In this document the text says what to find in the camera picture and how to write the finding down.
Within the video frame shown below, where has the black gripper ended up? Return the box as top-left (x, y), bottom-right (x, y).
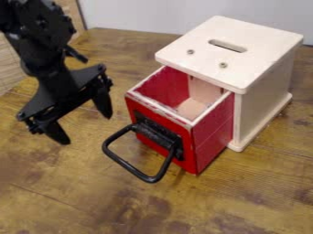
top-left (17, 61), bottom-right (112, 145)

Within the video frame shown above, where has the black metal drawer handle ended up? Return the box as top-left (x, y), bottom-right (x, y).
top-left (102, 111), bottom-right (185, 185)

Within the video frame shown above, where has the red drawer front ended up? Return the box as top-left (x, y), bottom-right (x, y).
top-left (124, 67), bottom-right (236, 175)

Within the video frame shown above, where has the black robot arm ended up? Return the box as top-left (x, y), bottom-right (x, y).
top-left (0, 0), bottom-right (112, 144)

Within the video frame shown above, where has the white wooden drawer box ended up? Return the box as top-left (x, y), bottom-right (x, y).
top-left (155, 16), bottom-right (304, 152)

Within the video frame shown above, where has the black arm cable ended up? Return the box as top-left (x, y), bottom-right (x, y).
top-left (64, 45), bottom-right (91, 64)

